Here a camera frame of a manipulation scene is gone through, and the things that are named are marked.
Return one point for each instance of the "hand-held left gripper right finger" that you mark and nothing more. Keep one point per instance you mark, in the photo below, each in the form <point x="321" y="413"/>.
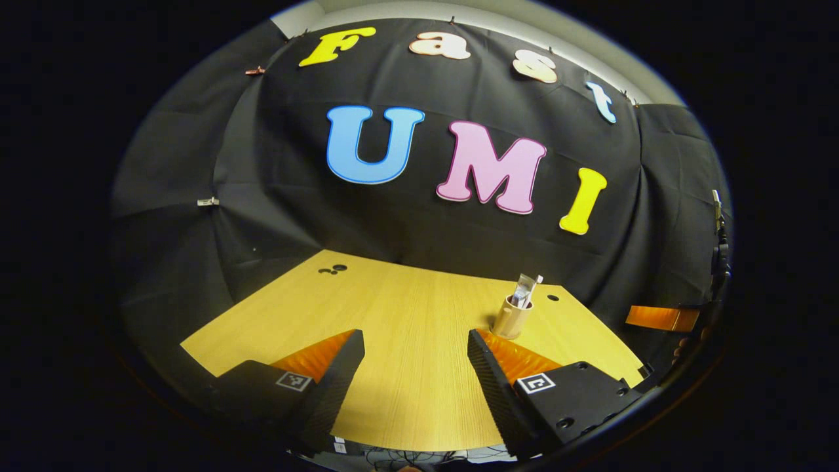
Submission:
<point x="488" y="387"/>

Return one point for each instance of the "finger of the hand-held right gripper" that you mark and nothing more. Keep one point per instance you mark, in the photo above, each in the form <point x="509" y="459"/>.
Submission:
<point x="662" y="318"/>

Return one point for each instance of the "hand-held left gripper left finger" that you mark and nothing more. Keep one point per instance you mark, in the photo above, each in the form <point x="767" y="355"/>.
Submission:
<point x="341" y="380"/>

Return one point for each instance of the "beige cup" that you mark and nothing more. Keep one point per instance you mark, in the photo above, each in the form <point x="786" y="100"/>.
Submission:
<point x="511" y="321"/>

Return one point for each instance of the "white toothpaste tube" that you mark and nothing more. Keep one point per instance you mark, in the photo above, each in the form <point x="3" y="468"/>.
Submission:
<point x="522" y="292"/>

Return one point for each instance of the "pink toothbrush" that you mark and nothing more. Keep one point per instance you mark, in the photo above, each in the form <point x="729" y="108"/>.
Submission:
<point x="534" y="285"/>

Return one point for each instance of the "wooden desktop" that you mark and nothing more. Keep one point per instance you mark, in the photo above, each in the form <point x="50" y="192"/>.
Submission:
<point x="406" y="314"/>

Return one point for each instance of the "black backdrop cloth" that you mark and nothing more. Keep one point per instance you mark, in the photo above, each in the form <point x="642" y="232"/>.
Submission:
<point x="406" y="223"/>

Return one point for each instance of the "silver cloth clip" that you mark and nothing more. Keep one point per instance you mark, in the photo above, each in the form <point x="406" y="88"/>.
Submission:
<point x="208" y="201"/>

